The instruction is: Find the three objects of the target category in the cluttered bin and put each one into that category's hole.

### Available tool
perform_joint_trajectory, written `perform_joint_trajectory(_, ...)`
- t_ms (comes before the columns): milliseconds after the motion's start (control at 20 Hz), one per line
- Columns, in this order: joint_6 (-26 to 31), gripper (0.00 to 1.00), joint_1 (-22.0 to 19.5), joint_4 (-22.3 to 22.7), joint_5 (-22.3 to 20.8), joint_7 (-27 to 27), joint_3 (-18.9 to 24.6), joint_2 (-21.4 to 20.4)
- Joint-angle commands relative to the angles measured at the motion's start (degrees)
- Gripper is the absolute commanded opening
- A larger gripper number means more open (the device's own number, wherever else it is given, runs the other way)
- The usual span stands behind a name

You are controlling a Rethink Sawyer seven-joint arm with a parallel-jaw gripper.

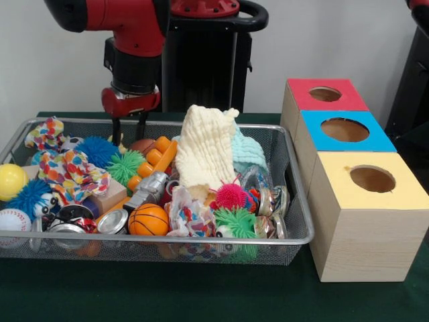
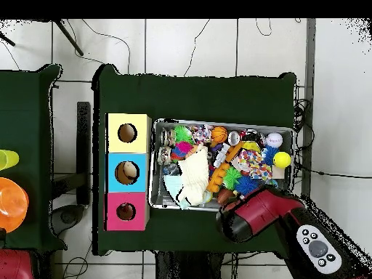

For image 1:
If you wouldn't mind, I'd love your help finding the dark green side table cloth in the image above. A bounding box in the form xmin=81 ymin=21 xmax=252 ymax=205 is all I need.
xmin=400 ymin=129 xmax=429 ymax=158

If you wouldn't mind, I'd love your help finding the light blue waffle cloth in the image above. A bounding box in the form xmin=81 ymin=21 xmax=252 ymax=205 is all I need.
xmin=171 ymin=129 xmax=269 ymax=175

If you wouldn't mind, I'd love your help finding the yellow plastic ball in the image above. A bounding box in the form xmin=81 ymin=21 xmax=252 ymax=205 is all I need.
xmin=0 ymin=164 xmax=30 ymax=202

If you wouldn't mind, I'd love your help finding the white toy baseball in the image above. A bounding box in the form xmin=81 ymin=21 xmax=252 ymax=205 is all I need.
xmin=0 ymin=208 xmax=33 ymax=232

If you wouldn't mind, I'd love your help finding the wire mesh bin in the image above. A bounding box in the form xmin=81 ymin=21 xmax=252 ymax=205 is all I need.
xmin=0 ymin=117 xmax=316 ymax=266

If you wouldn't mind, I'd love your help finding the black upright panel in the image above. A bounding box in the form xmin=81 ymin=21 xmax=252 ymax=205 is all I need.
xmin=384 ymin=25 xmax=429 ymax=135

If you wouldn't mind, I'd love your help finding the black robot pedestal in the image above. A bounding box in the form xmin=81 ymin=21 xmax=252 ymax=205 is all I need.
xmin=160 ymin=0 xmax=269 ymax=113

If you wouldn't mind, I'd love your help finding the wooden box with three holes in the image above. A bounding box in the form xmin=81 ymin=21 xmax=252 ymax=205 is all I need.
xmin=280 ymin=78 xmax=429 ymax=282

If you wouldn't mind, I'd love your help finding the green spiky rubber ball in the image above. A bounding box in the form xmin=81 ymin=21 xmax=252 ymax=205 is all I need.
xmin=213 ymin=206 xmax=258 ymax=239

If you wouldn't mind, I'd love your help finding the cream knitted cloth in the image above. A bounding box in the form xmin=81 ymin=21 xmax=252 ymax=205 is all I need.
xmin=174 ymin=104 xmax=241 ymax=202

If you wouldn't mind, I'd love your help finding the orange toy basketball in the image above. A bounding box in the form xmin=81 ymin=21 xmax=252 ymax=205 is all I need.
xmin=127 ymin=203 xmax=170 ymax=236

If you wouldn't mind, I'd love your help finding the blue spiky rubber ball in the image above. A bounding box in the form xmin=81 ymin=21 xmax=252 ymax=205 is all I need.
xmin=76 ymin=136 xmax=121 ymax=168

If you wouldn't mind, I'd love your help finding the yellow plush toy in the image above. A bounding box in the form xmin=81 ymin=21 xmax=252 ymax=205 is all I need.
xmin=107 ymin=133 xmax=129 ymax=154

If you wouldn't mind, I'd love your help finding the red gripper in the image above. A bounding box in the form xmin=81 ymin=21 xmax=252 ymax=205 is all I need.
xmin=101 ymin=85 xmax=161 ymax=147

